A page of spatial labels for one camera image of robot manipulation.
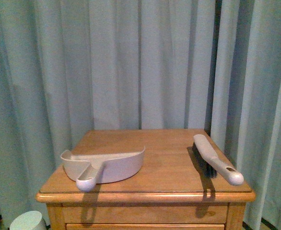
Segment beige plastic dustpan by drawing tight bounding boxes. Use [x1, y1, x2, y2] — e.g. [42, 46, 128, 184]
[60, 147, 146, 192]

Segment white round space heater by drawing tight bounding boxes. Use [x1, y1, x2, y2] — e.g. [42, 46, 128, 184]
[9, 211, 47, 230]

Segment light teal curtain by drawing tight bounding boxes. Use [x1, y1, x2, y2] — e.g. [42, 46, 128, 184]
[0, 0, 281, 230]

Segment beige hand brush black bristles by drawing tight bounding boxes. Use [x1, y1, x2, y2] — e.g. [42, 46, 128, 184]
[193, 134, 244, 186]

